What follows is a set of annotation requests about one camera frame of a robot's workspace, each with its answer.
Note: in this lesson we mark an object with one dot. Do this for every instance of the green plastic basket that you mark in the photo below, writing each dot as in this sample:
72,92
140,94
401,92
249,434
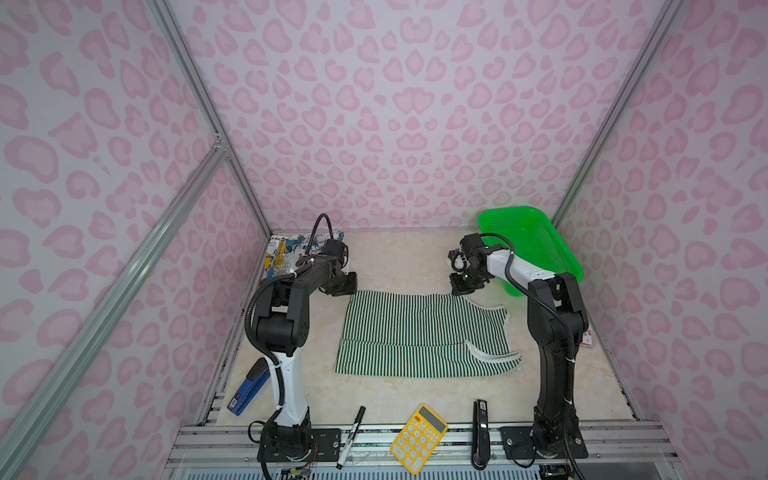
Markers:
534,237

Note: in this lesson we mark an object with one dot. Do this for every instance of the small white packet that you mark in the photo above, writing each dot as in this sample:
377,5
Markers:
587,339

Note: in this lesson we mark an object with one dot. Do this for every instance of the black marker pen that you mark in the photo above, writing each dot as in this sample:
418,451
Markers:
345,452

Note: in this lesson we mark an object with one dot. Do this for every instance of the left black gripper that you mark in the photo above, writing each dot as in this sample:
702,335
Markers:
351,289

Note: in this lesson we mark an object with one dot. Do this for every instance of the blue stapler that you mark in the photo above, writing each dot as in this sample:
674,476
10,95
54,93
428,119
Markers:
254,381

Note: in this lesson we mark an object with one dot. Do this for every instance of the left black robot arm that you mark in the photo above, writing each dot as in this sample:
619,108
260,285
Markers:
277,324

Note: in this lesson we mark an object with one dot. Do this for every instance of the black stapler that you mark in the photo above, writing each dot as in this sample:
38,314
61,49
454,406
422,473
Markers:
481,444

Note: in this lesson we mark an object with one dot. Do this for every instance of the green white striped garment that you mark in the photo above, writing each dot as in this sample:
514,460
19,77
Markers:
424,336

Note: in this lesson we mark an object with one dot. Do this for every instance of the colourful printed white shirt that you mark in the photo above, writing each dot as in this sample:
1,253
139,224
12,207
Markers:
284,251

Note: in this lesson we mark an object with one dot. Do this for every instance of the yellow calculator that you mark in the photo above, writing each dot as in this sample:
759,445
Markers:
418,439

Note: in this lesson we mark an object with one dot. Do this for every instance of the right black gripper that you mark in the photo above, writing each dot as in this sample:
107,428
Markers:
456,286

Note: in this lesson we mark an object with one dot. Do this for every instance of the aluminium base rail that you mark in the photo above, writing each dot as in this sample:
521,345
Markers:
612,449

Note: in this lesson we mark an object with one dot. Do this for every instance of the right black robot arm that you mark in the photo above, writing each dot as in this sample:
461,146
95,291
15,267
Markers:
555,320

